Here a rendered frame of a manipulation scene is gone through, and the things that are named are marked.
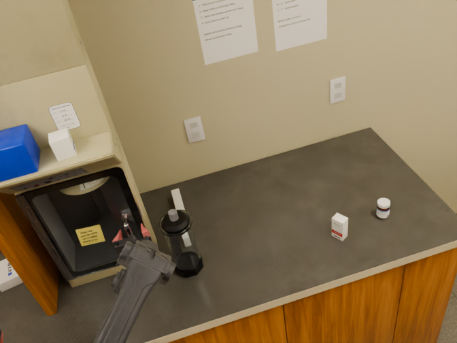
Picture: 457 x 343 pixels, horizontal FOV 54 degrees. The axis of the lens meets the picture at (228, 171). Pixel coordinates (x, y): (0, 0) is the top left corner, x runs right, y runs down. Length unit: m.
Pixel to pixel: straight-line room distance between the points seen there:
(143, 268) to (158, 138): 1.06
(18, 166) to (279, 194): 0.98
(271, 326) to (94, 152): 0.86
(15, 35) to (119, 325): 0.71
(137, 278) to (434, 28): 1.65
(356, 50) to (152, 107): 0.85
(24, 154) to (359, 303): 1.22
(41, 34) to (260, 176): 1.06
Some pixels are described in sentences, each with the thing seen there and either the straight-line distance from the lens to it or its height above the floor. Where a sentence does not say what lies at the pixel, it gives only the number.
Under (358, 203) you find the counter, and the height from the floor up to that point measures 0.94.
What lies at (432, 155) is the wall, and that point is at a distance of 2.52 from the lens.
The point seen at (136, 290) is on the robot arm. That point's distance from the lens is 0.81.
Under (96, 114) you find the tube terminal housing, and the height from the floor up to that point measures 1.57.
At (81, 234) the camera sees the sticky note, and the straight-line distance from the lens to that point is 1.50.
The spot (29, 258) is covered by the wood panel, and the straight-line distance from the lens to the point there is 1.54.
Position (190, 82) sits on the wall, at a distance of 1.73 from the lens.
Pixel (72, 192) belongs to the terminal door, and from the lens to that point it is 1.39.
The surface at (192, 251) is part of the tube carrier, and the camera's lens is 1.49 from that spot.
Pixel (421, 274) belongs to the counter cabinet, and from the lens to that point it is 1.79.
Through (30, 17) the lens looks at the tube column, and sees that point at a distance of 1.16.
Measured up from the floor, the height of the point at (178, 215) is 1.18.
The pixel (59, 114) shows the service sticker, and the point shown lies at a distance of 1.26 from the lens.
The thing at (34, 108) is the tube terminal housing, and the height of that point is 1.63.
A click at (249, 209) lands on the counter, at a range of 1.74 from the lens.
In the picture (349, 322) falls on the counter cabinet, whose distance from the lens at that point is 1.82.
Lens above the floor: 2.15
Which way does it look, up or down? 39 degrees down
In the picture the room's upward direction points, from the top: 11 degrees counter-clockwise
